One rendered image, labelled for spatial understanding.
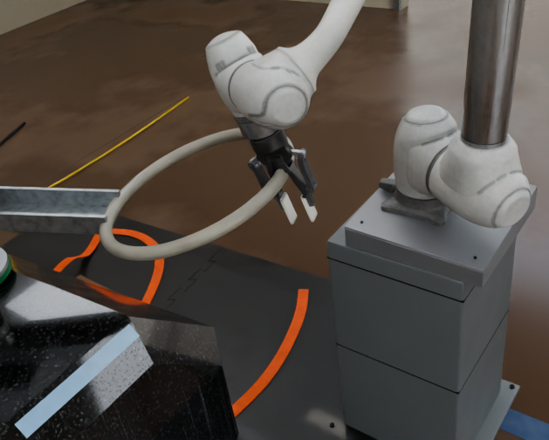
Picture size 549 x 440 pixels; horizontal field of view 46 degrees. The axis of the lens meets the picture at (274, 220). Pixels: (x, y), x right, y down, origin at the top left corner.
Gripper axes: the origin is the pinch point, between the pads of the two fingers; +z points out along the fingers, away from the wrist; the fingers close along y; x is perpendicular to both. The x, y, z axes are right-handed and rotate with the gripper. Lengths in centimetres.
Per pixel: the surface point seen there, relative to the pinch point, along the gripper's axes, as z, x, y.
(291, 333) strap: 98, -55, 60
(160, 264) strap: 81, -86, 135
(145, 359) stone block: 18, 28, 38
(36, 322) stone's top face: 4, 29, 63
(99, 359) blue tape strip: 10, 34, 44
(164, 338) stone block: 21.1, 18.3, 39.9
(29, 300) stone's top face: 2, 22, 70
